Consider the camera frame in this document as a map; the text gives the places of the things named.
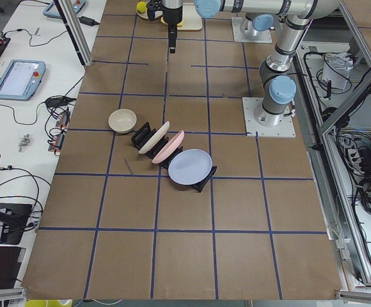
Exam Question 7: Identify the yellow lemon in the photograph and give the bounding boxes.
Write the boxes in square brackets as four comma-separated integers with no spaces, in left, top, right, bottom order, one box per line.
[136,1,147,13]

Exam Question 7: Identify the cream bowl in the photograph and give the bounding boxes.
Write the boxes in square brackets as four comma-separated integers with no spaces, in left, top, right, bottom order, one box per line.
[108,109,137,134]

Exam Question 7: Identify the crumpled white paper bag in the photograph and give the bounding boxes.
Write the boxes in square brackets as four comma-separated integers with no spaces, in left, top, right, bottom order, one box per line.
[321,52,353,91]

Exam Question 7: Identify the black monitor stand base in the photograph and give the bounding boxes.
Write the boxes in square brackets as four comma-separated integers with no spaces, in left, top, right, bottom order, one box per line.
[0,203,32,245]

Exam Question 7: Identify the near blue teach pendant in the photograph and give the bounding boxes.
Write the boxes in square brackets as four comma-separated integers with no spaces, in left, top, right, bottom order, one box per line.
[0,59,46,101]

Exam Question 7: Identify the white shallow plate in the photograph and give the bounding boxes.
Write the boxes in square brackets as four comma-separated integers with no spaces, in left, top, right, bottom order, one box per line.
[136,3,162,20]

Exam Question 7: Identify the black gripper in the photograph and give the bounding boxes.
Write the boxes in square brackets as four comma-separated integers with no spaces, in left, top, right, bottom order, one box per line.
[162,0,183,53]

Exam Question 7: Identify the pink plate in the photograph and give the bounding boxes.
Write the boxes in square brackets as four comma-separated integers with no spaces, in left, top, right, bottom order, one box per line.
[152,130,185,164]

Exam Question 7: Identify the black power adapter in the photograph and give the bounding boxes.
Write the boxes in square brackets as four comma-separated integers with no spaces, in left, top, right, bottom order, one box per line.
[79,16,100,26]

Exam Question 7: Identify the far blue teach pendant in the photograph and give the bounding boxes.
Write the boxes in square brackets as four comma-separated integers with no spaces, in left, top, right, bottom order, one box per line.
[43,0,89,19]

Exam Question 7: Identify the blue teach pendant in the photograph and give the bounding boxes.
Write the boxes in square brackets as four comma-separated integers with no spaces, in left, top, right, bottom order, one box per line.
[0,59,46,101]
[43,0,89,19]

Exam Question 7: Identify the blue plate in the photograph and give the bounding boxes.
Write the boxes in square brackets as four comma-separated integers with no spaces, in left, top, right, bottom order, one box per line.
[168,149,212,185]

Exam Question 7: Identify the yellow bread roll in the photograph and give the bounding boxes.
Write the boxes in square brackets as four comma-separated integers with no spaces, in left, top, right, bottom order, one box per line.
[160,17,184,27]

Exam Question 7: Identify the black plate rack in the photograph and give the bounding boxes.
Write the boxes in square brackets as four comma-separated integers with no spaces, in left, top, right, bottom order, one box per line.
[131,121,217,192]

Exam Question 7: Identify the cream plate in rack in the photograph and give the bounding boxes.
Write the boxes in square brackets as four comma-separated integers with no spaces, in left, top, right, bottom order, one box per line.
[138,121,170,154]

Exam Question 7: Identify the white rectangular tray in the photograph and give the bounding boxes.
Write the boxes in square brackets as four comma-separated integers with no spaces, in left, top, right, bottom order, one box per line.
[160,1,202,31]

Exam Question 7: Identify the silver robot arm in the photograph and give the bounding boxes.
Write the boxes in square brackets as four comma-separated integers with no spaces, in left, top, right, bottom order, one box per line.
[147,0,340,56]
[255,15,311,127]

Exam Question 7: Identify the aluminium frame post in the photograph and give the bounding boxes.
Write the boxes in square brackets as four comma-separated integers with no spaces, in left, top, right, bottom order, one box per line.
[54,0,93,67]

